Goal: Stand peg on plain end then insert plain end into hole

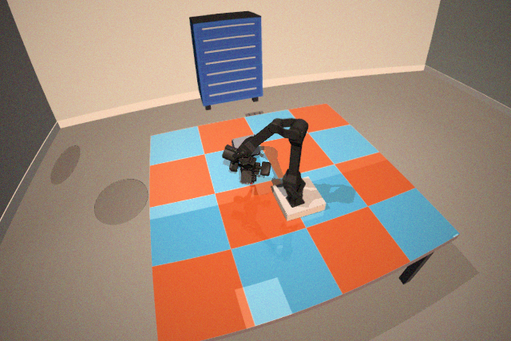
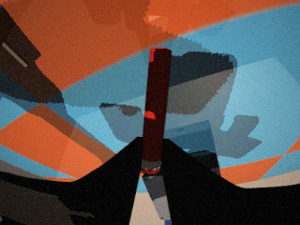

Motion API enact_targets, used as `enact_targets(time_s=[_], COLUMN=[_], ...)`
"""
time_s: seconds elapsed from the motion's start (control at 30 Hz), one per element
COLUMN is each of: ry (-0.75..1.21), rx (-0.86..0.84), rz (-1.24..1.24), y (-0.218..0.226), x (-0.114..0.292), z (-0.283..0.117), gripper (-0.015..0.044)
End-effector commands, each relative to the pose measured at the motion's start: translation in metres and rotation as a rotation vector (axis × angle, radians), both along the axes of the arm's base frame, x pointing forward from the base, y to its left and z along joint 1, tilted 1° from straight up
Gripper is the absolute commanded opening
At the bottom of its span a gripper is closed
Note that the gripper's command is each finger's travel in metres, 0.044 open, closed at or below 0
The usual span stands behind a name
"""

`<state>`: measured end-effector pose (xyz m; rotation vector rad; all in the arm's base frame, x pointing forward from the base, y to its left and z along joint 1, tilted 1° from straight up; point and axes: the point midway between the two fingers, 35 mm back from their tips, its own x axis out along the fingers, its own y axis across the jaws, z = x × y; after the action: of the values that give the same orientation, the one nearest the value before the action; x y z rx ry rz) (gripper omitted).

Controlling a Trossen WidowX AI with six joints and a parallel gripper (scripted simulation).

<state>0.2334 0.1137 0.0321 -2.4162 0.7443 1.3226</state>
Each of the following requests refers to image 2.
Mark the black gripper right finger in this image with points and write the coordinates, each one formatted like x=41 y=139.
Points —
x=198 y=196

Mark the grey square panel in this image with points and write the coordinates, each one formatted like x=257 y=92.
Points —
x=154 y=183

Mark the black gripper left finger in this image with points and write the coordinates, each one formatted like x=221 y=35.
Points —
x=104 y=196

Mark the red peg with white band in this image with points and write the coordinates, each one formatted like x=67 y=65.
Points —
x=155 y=107

